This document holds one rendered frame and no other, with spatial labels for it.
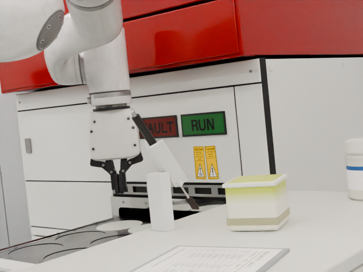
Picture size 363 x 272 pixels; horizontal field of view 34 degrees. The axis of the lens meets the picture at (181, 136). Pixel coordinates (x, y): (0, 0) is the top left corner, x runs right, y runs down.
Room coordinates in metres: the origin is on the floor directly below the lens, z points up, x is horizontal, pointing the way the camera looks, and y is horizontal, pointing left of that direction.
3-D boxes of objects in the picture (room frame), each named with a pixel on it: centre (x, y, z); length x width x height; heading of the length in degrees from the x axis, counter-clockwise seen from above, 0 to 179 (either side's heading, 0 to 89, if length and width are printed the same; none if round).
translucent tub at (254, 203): (0.83, -0.10, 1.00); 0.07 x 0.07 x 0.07; 67
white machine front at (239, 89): (1.43, 0.14, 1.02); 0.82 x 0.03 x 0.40; 49
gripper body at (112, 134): (1.21, 0.13, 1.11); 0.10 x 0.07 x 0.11; 91
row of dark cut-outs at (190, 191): (1.31, 0.01, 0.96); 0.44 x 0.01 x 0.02; 49
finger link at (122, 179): (1.21, 0.12, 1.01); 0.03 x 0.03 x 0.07; 1
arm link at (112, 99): (1.21, 0.14, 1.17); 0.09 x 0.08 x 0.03; 91
